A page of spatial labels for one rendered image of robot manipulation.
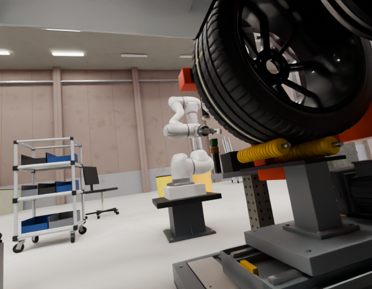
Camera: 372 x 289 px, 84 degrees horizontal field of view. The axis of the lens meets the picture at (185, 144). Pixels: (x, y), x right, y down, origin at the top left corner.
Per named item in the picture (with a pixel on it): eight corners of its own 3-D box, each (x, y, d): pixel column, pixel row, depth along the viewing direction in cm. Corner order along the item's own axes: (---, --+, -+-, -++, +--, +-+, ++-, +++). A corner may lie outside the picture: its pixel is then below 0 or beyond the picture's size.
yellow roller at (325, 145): (336, 154, 58) (331, 134, 59) (269, 164, 86) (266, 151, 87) (351, 152, 60) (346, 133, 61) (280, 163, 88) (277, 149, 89)
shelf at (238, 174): (223, 179, 111) (222, 173, 112) (211, 179, 127) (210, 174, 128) (287, 170, 124) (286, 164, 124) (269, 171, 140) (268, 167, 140)
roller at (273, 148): (282, 155, 62) (279, 136, 63) (235, 164, 90) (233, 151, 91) (298, 153, 64) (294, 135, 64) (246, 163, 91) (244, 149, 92)
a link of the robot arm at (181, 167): (169, 179, 183) (167, 155, 186) (188, 177, 190) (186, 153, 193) (175, 179, 168) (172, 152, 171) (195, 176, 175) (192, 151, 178)
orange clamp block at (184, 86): (206, 83, 83) (184, 83, 80) (199, 92, 90) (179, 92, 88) (203, 67, 84) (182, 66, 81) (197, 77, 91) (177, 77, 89)
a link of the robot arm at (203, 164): (188, 176, 189) (210, 174, 197) (195, 174, 174) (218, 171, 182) (177, 101, 208) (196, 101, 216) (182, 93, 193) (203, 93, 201)
